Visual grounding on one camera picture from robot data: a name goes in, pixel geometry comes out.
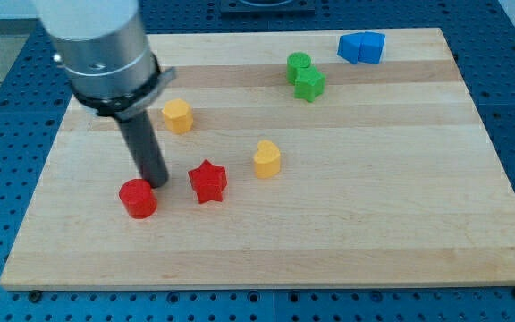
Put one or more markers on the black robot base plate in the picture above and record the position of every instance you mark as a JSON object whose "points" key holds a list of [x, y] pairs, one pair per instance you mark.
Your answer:
{"points": [[266, 6]]}

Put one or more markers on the blue cube block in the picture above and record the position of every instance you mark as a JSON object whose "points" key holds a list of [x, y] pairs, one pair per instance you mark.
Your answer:
{"points": [[349, 47]]}

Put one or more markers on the yellow hexagon block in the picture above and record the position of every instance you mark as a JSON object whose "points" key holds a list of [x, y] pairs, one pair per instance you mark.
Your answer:
{"points": [[178, 116]]}

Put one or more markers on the wooden board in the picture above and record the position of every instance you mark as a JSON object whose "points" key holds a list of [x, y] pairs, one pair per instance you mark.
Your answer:
{"points": [[388, 179]]}

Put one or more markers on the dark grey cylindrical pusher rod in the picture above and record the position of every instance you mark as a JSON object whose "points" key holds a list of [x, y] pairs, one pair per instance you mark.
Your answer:
{"points": [[142, 143]]}

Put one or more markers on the yellow heart block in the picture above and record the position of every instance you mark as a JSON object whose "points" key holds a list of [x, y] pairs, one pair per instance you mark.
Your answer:
{"points": [[267, 160]]}

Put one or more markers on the green cylinder block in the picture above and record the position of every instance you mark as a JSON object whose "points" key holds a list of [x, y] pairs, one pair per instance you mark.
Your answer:
{"points": [[296, 61]]}

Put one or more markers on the red star block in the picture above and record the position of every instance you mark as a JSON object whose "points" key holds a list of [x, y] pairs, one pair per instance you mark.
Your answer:
{"points": [[208, 181]]}

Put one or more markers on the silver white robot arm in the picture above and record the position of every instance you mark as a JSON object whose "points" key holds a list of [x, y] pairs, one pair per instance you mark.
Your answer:
{"points": [[104, 49]]}

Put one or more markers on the red cylinder block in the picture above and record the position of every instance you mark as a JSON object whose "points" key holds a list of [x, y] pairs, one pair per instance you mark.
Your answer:
{"points": [[138, 198]]}

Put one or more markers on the green star block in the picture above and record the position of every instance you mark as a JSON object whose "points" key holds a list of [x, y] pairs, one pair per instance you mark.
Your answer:
{"points": [[309, 83]]}

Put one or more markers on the blue pentagon block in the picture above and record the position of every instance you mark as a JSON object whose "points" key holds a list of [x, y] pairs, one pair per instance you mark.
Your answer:
{"points": [[371, 47]]}

